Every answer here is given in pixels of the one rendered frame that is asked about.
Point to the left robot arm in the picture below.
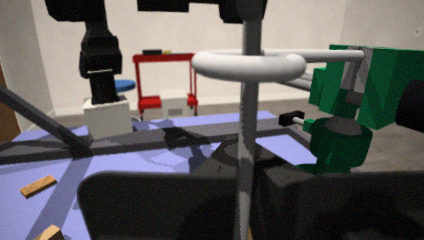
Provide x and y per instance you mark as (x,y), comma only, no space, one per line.
(100,50)

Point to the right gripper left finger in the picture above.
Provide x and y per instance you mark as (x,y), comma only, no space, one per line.
(165,205)

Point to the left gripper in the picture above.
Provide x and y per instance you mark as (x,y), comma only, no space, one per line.
(90,9)

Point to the dark green bench vise body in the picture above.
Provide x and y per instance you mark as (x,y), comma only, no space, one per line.
(390,72)

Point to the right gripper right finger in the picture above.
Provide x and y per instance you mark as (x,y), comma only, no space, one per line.
(286,204)

